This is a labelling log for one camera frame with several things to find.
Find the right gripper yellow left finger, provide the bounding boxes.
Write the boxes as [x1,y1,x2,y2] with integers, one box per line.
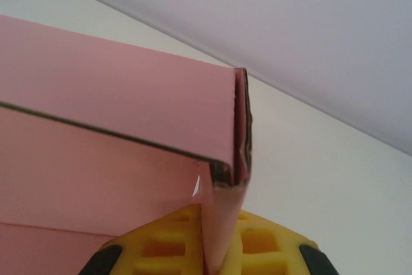
[78,203,207,275]

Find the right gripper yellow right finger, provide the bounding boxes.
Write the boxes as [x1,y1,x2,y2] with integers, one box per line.
[220,209,336,275]

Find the pink cardboard box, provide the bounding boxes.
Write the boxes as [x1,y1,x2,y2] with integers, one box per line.
[0,14,255,275]

